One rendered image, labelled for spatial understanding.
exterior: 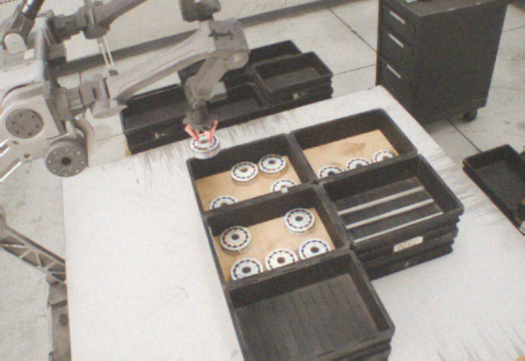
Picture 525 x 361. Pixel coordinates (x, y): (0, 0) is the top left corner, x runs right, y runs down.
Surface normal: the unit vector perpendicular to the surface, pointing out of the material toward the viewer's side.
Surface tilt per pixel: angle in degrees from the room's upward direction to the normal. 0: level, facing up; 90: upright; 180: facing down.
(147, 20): 90
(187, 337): 0
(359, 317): 0
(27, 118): 90
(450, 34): 90
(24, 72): 0
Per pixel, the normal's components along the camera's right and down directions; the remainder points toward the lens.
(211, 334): -0.10, -0.73
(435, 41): 0.31, 0.62
